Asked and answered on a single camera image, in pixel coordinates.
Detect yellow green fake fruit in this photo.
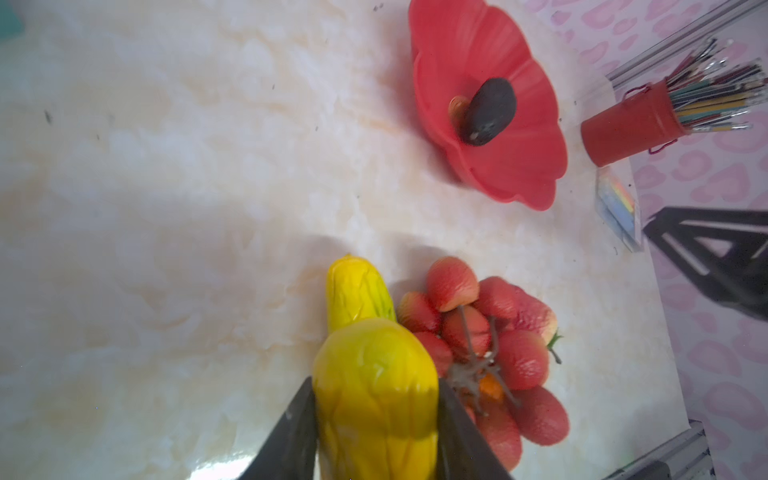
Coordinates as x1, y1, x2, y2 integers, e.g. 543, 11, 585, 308
325, 255, 396, 333

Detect red pencil cup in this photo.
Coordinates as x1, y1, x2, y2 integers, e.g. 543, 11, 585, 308
580, 80, 687, 168

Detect clear box of coloured chalks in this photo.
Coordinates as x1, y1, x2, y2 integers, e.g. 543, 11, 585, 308
596, 167, 644, 253

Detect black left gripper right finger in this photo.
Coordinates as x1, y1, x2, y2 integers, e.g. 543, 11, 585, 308
436, 379, 511, 480

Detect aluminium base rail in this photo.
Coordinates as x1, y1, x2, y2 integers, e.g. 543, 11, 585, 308
605, 420, 717, 480

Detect red flower-shaped fruit bowl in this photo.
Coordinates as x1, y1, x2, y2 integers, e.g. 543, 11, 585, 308
408, 0, 568, 211

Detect yellow orange fake fruit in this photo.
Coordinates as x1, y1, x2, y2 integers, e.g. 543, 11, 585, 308
312, 318, 439, 479

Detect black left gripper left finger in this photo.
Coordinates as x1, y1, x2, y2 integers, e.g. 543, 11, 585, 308
238, 377, 318, 480

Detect bundle of coloured pencils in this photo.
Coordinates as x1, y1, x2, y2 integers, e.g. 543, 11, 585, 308
664, 37, 767, 134

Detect dark fake avocado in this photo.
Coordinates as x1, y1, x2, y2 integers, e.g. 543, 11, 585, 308
458, 78, 517, 146

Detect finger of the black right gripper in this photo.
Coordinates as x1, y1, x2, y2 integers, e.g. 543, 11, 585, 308
643, 207, 767, 321

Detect small orange fake fruit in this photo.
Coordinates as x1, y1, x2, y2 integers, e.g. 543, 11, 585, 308
478, 374, 505, 402

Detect red lychee bunch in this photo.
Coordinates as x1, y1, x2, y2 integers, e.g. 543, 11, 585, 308
397, 256, 570, 471

